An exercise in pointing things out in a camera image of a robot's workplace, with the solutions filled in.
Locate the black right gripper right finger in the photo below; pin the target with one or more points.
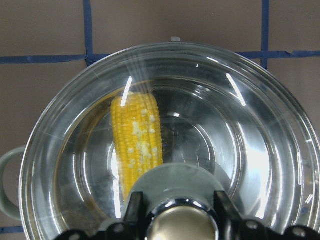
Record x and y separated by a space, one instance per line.
232 226

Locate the glass pot lid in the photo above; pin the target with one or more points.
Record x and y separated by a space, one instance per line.
175 125

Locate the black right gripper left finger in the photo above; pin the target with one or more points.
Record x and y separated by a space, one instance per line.
132 227

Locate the yellow corn cob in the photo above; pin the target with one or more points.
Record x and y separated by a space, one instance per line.
136 128

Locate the pale green cooking pot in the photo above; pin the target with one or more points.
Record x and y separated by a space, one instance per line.
10 180

